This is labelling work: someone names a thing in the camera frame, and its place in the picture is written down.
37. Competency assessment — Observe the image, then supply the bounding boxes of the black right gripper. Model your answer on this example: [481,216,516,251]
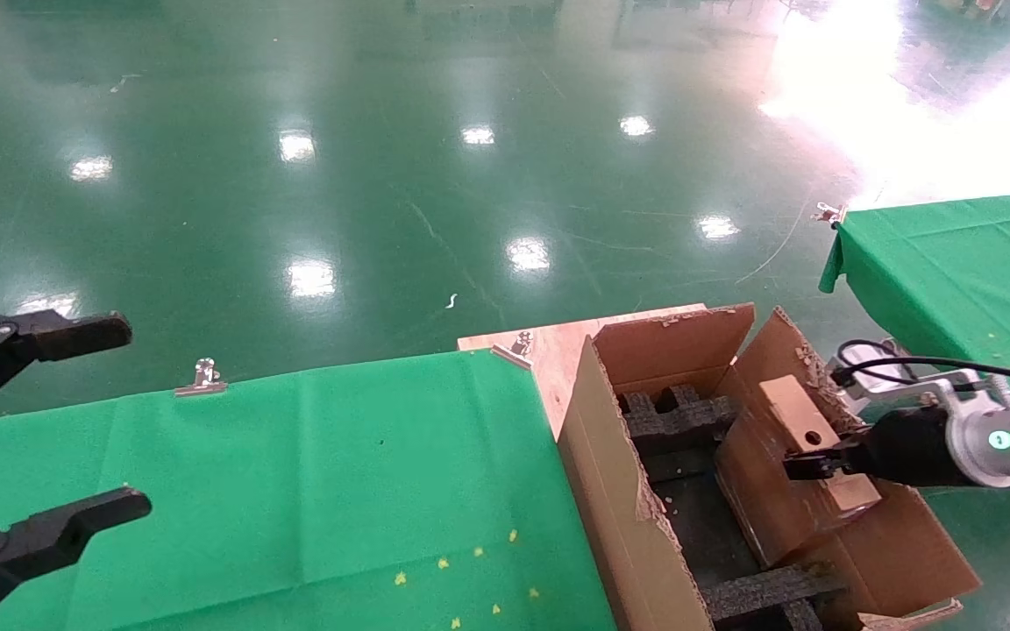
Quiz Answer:
[783,406,964,488]

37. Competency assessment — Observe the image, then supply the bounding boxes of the black foam insert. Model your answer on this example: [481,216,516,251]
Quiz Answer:
[615,383,747,457]
[700,561,848,631]

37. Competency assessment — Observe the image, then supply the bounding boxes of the small brown cardboard box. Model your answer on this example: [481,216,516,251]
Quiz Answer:
[757,375,885,520]

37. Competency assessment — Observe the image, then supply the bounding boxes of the green table cloth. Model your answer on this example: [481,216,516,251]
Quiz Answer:
[0,347,620,631]
[818,188,1010,406]

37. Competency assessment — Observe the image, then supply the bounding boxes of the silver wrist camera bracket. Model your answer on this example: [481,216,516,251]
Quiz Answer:
[895,368,1010,409]

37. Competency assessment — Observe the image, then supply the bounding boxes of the black foam base sheet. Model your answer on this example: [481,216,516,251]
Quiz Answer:
[645,451,769,597]

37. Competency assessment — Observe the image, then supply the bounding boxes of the large open cardboard carton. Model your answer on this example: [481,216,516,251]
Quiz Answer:
[556,302,984,631]

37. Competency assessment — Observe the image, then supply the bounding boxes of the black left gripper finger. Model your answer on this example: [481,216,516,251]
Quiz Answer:
[0,487,153,630]
[0,308,133,430]

